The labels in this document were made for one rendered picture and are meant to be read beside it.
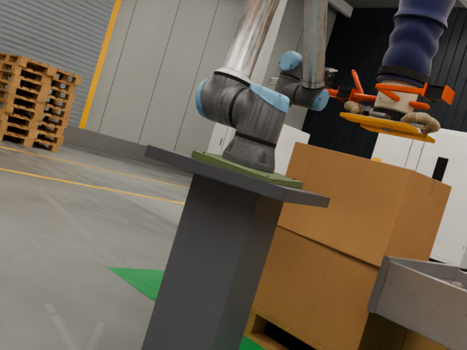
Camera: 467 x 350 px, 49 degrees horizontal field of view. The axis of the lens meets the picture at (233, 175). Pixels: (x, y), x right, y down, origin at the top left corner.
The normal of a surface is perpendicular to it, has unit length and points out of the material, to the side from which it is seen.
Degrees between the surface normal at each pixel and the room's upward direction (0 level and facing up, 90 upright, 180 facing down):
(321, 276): 90
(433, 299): 90
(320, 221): 90
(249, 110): 92
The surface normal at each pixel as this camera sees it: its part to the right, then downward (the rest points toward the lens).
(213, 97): -0.52, -0.18
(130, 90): 0.66, 0.22
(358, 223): -0.69, -0.18
